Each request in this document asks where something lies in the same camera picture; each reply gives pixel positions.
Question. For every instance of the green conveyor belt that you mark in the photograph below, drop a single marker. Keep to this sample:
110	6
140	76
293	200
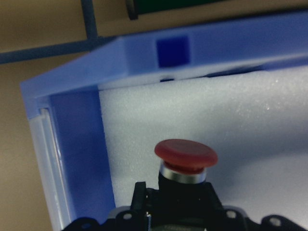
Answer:
135	8

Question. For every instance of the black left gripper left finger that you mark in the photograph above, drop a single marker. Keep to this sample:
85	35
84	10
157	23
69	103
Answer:
125	218

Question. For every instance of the red push button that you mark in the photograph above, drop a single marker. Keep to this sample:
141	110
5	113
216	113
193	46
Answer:
184	196

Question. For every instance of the white foam sheet left bin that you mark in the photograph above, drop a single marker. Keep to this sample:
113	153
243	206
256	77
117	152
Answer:
256	122

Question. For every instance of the blue plastic bin left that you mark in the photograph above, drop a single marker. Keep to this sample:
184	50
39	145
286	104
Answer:
64	109

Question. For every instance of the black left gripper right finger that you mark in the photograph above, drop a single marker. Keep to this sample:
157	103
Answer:
232	219

